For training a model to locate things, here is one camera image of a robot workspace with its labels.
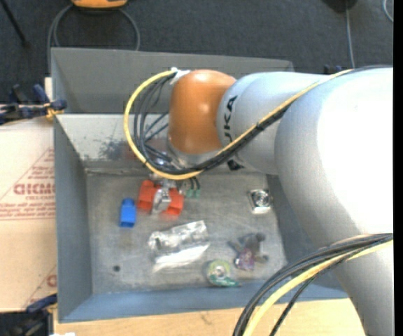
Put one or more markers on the purple and grey toy figure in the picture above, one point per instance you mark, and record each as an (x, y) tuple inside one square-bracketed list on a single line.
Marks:
[(247, 254)]

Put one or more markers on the clear plastic packet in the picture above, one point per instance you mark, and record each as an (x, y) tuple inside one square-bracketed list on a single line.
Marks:
[(177, 245)]

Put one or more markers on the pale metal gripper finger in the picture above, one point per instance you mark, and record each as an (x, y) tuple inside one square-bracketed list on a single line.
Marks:
[(167, 198), (157, 199)]

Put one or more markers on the silver square metal piece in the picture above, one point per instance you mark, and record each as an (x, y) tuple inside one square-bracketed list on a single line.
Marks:
[(259, 201)]

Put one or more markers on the brown cardboard board red print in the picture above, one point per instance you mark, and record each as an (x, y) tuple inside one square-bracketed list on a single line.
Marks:
[(19, 222)]

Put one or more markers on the blue toy block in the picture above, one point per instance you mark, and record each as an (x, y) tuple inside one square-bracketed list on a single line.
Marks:
[(127, 213)]

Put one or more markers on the grey metal bin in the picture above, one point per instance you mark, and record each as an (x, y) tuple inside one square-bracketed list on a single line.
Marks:
[(117, 257)]

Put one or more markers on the green tape dispenser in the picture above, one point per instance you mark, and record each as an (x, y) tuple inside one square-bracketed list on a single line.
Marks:
[(219, 273)]

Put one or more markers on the orange toy block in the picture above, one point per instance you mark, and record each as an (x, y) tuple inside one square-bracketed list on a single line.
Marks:
[(145, 196)]

